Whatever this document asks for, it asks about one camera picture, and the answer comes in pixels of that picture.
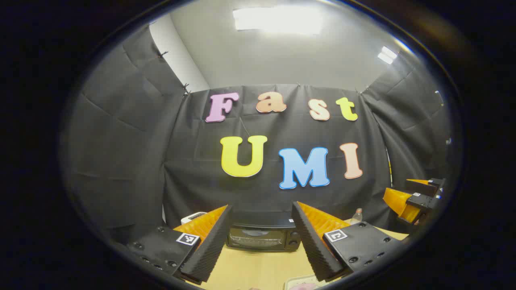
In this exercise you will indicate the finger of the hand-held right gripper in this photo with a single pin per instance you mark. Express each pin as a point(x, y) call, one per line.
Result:
point(423, 201)
point(421, 187)

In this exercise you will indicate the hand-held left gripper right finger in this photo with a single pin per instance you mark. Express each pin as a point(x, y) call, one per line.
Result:
point(312, 245)

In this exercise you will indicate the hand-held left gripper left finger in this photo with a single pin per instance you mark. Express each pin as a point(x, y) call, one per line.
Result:
point(209, 249)

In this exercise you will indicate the pale square food plate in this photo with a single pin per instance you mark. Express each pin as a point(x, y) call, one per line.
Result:
point(296, 282)

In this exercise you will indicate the pink meat slice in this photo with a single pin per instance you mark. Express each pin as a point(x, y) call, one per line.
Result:
point(305, 287)

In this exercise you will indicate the black electric oven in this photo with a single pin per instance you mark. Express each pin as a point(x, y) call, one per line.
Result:
point(262, 239)

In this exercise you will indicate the white toaster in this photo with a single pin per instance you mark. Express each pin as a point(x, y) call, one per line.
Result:
point(191, 217)

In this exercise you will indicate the clear water bottle red label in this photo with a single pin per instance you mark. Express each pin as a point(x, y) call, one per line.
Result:
point(356, 218)

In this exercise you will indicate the black backdrop cloth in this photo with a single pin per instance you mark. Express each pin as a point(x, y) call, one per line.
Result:
point(181, 169)

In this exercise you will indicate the small ceiling light panel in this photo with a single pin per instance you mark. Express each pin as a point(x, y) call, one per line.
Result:
point(388, 55)

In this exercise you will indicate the large ceiling light panel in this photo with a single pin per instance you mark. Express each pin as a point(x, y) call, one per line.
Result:
point(278, 20)

